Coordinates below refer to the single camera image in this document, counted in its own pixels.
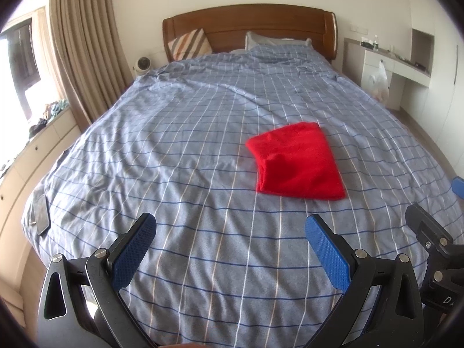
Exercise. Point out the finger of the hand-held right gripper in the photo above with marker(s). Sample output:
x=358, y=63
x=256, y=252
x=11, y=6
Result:
x=459, y=187
x=426, y=226

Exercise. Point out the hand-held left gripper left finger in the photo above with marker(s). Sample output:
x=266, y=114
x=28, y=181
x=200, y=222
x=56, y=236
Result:
x=134, y=253

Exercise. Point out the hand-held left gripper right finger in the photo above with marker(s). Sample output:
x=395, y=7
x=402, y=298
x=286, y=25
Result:
x=326, y=253

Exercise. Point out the red sweater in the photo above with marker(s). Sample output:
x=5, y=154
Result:
x=297, y=159

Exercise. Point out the pile of clothes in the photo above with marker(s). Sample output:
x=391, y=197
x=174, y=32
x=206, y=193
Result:
x=54, y=109

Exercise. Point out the grey smartphone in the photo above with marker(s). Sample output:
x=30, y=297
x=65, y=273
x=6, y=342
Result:
x=40, y=214

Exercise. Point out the blue checked duvet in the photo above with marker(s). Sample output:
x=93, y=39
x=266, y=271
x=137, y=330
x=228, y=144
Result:
x=181, y=152

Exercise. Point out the white plastic bag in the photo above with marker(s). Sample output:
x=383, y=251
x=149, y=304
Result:
x=380, y=79

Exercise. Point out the beige low cabinet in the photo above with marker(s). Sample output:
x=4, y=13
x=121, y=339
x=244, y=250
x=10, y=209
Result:
x=32, y=159

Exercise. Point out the white wardrobe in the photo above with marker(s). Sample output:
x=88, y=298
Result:
x=446, y=43

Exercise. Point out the white desk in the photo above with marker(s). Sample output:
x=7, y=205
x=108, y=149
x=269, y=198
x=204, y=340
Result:
x=373, y=61

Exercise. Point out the clear bottle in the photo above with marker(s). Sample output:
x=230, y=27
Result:
x=376, y=42

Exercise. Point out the small white fan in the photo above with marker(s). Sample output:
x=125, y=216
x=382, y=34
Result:
x=143, y=64

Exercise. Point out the beige curtain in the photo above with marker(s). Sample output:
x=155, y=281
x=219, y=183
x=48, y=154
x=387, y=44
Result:
x=83, y=43

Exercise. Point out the striped pillow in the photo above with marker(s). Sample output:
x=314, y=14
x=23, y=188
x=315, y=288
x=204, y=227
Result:
x=188, y=43

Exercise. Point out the grey white pillow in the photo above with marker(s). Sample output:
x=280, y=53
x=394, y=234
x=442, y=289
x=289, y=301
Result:
x=261, y=40

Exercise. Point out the wooden headboard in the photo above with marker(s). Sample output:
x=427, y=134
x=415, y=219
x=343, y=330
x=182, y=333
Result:
x=253, y=21

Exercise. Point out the wall switch plate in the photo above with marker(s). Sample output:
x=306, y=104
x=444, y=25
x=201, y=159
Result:
x=359, y=28

